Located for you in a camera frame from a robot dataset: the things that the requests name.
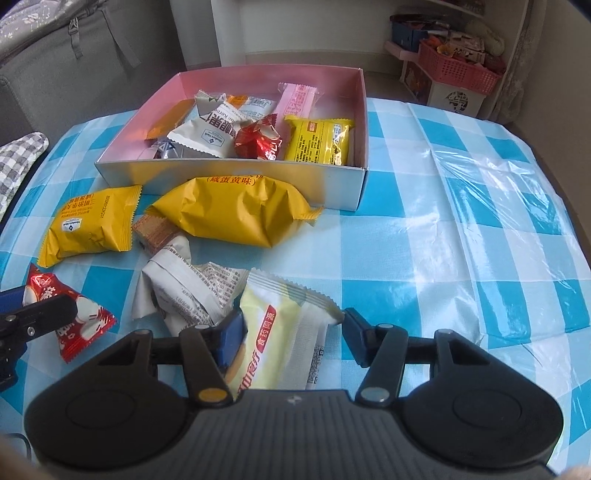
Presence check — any red snack pack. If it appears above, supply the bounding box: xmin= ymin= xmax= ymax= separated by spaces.
xmin=235 ymin=114 xmax=283 ymax=161
xmin=22 ymin=264 xmax=116 ymax=363

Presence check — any cream white cake pack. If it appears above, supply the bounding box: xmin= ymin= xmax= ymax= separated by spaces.
xmin=225 ymin=269 xmax=344 ymax=397

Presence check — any large yellow sandwich pack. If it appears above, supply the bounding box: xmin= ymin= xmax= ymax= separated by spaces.
xmin=37 ymin=185 xmax=142 ymax=268
xmin=145 ymin=175 xmax=322 ymax=248

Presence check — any brown wafer biscuit pack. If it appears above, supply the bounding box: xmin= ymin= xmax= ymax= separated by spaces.
xmin=132 ymin=214 xmax=181 ymax=254

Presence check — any silver truffle chocolate pack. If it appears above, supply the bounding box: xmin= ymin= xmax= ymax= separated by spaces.
xmin=153 ymin=139 xmax=179 ymax=160

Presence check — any small yellow snack pack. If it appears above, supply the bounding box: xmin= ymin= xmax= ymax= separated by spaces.
xmin=284 ymin=115 xmax=355 ymax=166

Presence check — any gold foil bar wrapper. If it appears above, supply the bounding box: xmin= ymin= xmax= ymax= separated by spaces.
xmin=144 ymin=99 xmax=194 ymax=140

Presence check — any orange clear snack packet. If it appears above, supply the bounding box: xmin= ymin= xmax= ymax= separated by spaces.
xmin=226 ymin=95 xmax=276 ymax=121

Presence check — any pink wafer bar wrapper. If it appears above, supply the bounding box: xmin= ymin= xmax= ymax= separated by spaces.
xmin=273 ymin=82 xmax=321 ymax=119

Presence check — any white nut snack pack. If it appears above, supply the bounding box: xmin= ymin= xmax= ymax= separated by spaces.
xmin=166 ymin=90 xmax=250 ymax=158

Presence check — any blue checkered tablecloth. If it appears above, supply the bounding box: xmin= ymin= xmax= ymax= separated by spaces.
xmin=1 ymin=99 xmax=590 ymax=471

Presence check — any grey sofa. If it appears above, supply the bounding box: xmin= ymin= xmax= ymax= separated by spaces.
xmin=0 ymin=0 xmax=187 ymax=146

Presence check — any pink silver cardboard box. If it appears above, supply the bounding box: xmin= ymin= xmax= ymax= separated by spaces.
xmin=95 ymin=64 xmax=368 ymax=211

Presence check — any white decorated storage box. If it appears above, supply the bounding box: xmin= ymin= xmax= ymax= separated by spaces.
xmin=400 ymin=61 xmax=486 ymax=117

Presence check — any pink plastic basket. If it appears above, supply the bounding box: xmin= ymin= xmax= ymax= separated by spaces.
xmin=418 ymin=40 xmax=502 ymax=96

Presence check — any silver grey backpack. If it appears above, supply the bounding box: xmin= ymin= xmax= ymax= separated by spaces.
xmin=1 ymin=0 xmax=141 ymax=68

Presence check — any blue storage bin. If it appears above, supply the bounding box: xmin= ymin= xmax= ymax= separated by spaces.
xmin=390 ymin=14 xmax=448 ymax=52

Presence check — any white bookshelf desk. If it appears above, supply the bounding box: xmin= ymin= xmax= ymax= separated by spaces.
xmin=209 ymin=0 xmax=532 ymax=121

